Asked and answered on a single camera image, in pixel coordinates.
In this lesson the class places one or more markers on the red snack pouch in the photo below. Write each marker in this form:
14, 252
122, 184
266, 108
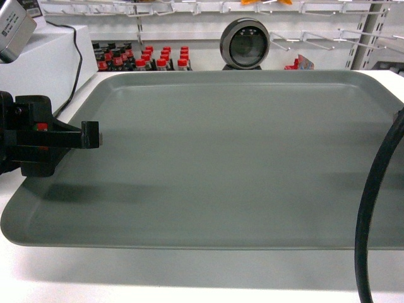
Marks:
300, 63

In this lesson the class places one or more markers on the red cap sauce bottles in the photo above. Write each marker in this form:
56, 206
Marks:
113, 56

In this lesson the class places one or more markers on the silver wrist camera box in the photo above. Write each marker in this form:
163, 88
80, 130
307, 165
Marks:
17, 27

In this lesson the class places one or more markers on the white wire hook rack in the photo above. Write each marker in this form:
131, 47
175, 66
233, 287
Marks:
324, 25

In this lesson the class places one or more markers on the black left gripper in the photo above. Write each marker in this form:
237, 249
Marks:
27, 121

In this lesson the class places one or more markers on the grey silver tray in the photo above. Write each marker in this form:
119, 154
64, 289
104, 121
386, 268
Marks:
212, 160

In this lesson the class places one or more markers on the white slotted shelf upright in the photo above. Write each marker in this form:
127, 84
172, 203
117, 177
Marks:
370, 30

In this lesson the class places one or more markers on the white cash register box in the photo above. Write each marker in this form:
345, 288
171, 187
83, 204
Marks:
49, 64

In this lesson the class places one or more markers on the black round barcode scanner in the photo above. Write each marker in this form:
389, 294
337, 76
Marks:
244, 44

